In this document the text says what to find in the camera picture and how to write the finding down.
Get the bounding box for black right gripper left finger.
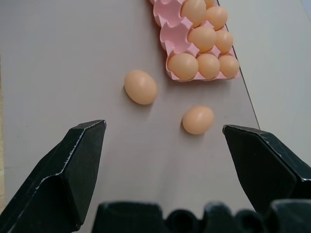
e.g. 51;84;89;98
0;119;107;233

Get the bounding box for pink egg tray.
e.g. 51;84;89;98
148;0;242;82

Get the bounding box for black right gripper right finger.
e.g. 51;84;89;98
222;124;311;214

